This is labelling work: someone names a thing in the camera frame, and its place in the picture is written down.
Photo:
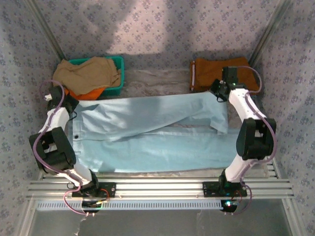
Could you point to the bright orange trousers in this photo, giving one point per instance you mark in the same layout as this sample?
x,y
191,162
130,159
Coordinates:
x,y
91,94

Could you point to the teal plastic basket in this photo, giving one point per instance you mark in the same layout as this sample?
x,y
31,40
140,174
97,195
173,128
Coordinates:
x,y
119,61

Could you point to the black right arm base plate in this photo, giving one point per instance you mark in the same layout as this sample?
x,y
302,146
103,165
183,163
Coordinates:
x,y
211,189

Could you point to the khaki trousers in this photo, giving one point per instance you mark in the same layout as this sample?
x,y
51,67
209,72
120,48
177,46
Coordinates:
x,y
83,73

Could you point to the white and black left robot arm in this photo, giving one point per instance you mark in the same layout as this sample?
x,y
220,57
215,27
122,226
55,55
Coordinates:
x,y
55,120

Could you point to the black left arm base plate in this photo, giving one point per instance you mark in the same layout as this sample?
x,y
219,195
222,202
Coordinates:
x,y
108,189

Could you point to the aluminium frame post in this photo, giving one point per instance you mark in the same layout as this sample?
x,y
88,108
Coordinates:
x,y
46,29
269,29

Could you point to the light blue trousers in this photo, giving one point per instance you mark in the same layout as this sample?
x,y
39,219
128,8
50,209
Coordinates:
x,y
147,147

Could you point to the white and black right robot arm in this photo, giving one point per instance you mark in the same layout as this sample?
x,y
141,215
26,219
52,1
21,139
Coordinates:
x,y
240,103

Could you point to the folded brown trousers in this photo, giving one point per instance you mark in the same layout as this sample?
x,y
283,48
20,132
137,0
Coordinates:
x,y
206,73

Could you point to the aluminium mounting rail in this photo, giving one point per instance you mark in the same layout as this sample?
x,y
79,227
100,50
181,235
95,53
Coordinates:
x,y
160,188

